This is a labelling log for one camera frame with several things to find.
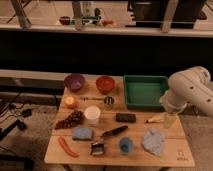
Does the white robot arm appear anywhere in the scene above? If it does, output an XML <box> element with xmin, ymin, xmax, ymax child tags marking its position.
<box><xmin>159</xmin><ymin>66</ymin><xmax>213</xmax><ymax>128</ymax></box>

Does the banana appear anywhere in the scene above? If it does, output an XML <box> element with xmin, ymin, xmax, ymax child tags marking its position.
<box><xmin>146</xmin><ymin>113</ymin><xmax>164</xmax><ymax>123</ymax></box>

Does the blue crumpled cloth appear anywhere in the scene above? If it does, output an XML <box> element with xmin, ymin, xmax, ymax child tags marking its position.
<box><xmin>141</xmin><ymin>128</ymin><xmax>165</xmax><ymax>157</ymax></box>

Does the green plastic tray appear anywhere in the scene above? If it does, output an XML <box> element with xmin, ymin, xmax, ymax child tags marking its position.
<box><xmin>123</xmin><ymin>75</ymin><xmax>168</xmax><ymax>110</ymax></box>

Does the blue plastic cup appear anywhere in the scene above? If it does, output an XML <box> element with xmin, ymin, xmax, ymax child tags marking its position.
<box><xmin>119</xmin><ymin>137</ymin><xmax>134</xmax><ymax>155</ymax></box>

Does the red bowl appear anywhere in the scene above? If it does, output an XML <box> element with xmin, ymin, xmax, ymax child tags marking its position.
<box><xmin>96</xmin><ymin>76</ymin><xmax>115</xmax><ymax>94</ymax></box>

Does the wooden table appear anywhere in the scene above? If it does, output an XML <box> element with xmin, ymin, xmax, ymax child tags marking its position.
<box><xmin>44</xmin><ymin>78</ymin><xmax>195</xmax><ymax>167</ymax></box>

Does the white plastic cup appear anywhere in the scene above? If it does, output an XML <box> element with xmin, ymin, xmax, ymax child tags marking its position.
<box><xmin>84</xmin><ymin>106</ymin><xmax>101</xmax><ymax>126</ymax></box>

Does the blue sponge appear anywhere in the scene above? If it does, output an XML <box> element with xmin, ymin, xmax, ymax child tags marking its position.
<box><xmin>72</xmin><ymin>127</ymin><xmax>93</xmax><ymax>140</ymax></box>

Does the bunch of dark grapes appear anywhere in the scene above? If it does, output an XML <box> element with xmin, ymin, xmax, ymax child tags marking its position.
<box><xmin>55</xmin><ymin>110</ymin><xmax>83</xmax><ymax>130</ymax></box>

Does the red chili pepper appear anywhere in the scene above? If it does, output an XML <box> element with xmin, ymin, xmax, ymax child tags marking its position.
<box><xmin>58</xmin><ymin>136</ymin><xmax>79</xmax><ymax>157</ymax></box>

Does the purple bowl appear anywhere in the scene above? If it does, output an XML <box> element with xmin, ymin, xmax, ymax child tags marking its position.
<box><xmin>64</xmin><ymin>74</ymin><xmax>85</xmax><ymax>92</ymax></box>

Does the peach fruit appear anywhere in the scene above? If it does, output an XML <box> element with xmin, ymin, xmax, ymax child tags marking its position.
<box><xmin>65</xmin><ymin>96</ymin><xmax>77</xmax><ymax>109</ymax></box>

